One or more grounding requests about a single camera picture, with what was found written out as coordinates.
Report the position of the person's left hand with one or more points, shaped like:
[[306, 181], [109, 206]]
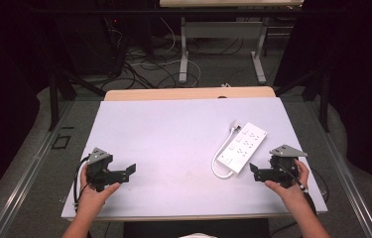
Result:
[[92, 198]]

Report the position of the person's dark clothing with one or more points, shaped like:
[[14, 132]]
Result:
[[196, 228]]

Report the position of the wooden table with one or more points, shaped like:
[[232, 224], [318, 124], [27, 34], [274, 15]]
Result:
[[186, 93]]

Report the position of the metal floor rail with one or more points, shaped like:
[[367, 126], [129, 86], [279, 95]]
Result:
[[348, 178], [24, 178]]

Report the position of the black floor socket frame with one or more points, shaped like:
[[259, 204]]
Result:
[[61, 142]]

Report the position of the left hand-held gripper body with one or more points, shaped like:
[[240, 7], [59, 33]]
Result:
[[98, 165]]

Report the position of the person's right hand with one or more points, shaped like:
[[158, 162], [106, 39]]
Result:
[[289, 195]]

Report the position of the white power strip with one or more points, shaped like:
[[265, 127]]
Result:
[[242, 148]]

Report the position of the white desk with metal legs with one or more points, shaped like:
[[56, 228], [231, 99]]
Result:
[[223, 29]]

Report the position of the dark curtain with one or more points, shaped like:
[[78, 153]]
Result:
[[362, 82], [5, 99]]

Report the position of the white table mat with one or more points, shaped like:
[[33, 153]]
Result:
[[173, 142]]

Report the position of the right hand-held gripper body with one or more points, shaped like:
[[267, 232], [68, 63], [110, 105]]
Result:
[[282, 165]]

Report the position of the black metal stand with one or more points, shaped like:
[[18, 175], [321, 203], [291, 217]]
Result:
[[323, 99], [53, 102]]

